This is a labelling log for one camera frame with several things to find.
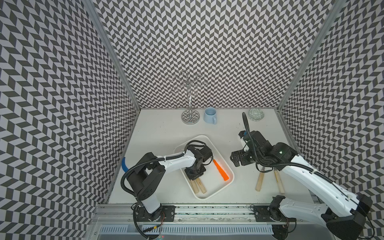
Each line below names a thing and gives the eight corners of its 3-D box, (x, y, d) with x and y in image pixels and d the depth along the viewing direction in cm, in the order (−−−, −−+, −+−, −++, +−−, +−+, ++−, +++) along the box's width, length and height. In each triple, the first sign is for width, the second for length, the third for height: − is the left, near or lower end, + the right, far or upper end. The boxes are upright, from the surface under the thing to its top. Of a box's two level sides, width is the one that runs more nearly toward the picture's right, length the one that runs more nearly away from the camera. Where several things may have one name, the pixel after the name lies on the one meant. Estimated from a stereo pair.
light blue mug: (203, 125, 110) (204, 119, 105) (203, 112, 118) (203, 106, 113) (216, 125, 110) (217, 119, 105) (215, 112, 118) (216, 106, 113)
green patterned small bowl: (250, 123, 111) (251, 119, 107) (246, 112, 118) (248, 108, 114) (264, 123, 111) (266, 119, 107) (260, 112, 118) (262, 108, 114)
